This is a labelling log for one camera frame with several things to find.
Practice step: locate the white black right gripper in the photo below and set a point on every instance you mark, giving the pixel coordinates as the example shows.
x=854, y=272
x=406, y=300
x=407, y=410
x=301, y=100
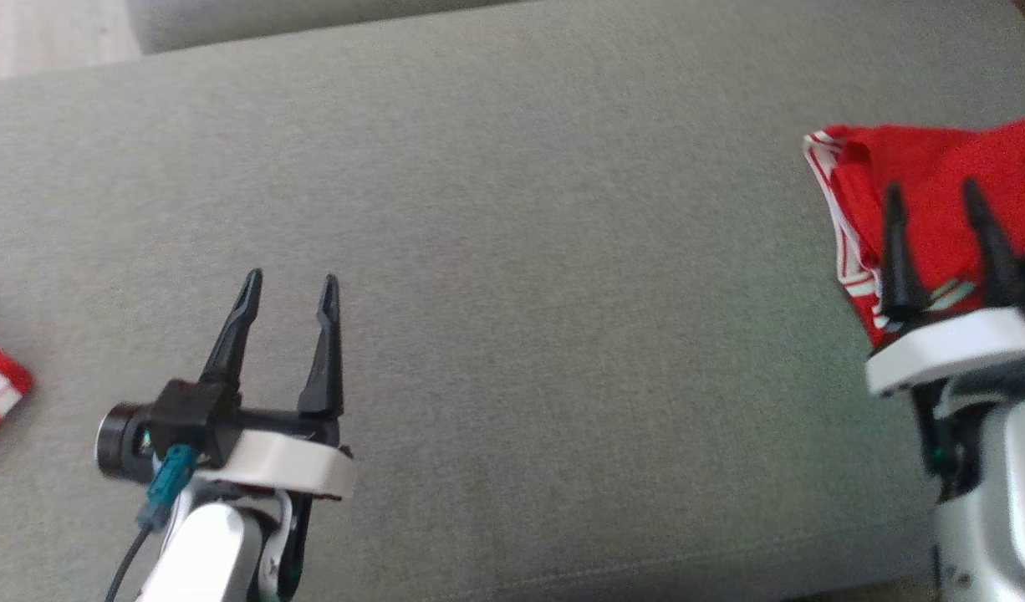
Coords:
x=956, y=347

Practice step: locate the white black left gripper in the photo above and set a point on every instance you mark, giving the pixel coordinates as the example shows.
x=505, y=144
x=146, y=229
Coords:
x=287, y=464

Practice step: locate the red shirt with white cuffs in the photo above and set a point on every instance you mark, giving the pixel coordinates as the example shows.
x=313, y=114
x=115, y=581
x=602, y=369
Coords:
x=930, y=167

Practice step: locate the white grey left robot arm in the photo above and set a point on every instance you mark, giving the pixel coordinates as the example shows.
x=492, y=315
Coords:
x=203, y=552

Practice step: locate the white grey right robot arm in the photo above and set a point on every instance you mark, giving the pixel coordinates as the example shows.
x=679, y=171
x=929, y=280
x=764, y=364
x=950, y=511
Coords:
x=1014, y=502

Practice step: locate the large grey fabric ottoman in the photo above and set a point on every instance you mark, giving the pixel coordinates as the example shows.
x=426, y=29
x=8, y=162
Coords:
x=563, y=293

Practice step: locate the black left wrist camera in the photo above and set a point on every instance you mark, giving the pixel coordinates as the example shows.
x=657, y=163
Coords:
x=119, y=443

